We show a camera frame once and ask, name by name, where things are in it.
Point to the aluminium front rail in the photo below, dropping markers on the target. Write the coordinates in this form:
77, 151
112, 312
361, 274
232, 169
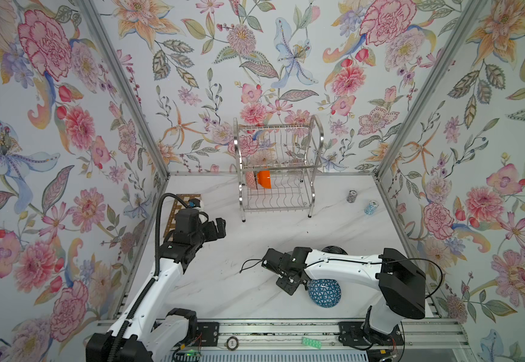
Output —
258, 334

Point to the green connector block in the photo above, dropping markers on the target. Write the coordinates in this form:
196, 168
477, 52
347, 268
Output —
311, 343

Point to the black white patterned bowl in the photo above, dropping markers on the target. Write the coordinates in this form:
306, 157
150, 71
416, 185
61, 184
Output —
251, 181

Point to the small blue can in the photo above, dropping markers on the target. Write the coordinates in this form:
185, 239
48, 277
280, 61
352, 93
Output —
371, 207

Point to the wooden chessboard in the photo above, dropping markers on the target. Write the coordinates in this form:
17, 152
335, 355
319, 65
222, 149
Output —
174, 210

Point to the orange plastic bowl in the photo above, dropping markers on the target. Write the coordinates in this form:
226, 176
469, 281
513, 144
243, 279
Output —
264, 179

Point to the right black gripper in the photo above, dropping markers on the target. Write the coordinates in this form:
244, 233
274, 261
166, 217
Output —
288, 289

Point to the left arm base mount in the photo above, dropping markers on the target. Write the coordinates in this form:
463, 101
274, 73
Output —
182, 327

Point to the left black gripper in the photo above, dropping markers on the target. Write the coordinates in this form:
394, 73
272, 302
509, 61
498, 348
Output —
222, 228

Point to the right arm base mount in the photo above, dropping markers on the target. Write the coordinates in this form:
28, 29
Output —
361, 336

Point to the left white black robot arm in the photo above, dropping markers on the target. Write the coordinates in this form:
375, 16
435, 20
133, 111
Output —
140, 334

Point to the small grey can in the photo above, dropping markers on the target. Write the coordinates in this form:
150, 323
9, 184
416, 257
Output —
352, 196

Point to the round black ring knob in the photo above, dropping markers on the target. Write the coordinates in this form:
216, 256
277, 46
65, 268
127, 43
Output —
232, 343

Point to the dark floral ceramic bowl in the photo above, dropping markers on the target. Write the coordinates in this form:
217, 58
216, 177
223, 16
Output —
334, 250

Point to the blue geometric patterned bowl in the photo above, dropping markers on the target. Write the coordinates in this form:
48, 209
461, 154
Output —
325, 293

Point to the chrome two-tier dish rack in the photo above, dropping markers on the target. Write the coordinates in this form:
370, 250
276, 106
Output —
291, 152

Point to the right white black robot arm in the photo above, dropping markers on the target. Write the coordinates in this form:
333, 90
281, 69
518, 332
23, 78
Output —
400, 282

